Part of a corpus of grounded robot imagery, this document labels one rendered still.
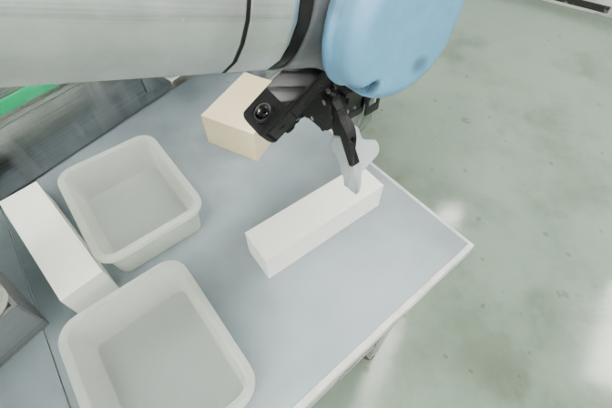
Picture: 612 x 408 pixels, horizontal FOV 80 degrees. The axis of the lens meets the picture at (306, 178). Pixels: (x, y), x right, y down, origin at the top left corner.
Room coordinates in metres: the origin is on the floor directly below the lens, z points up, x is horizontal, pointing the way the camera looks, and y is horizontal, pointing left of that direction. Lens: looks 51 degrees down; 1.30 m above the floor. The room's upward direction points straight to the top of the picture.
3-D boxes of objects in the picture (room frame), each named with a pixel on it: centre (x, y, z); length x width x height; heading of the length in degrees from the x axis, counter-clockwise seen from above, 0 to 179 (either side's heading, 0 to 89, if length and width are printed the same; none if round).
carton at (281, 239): (0.34, -0.02, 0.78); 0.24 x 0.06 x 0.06; 127
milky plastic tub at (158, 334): (0.11, 0.19, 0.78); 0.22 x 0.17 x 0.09; 39
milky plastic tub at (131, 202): (0.37, 0.30, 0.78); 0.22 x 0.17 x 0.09; 39
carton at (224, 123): (0.60, 0.12, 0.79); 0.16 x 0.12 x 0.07; 154
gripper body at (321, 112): (0.36, -0.04, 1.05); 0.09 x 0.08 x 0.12; 129
